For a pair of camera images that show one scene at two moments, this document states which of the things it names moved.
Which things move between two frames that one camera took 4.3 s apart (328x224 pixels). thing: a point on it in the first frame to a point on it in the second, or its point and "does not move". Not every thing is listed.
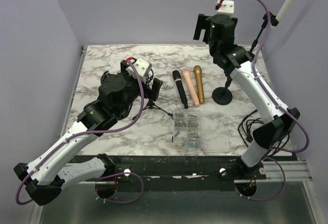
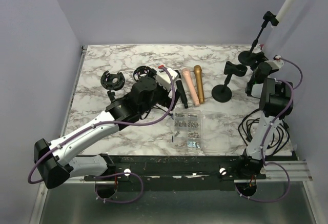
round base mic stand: (274, 22) does not move
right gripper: (204, 22) to (260, 57)
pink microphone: (186, 74) does not move
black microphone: (177, 77) does not move
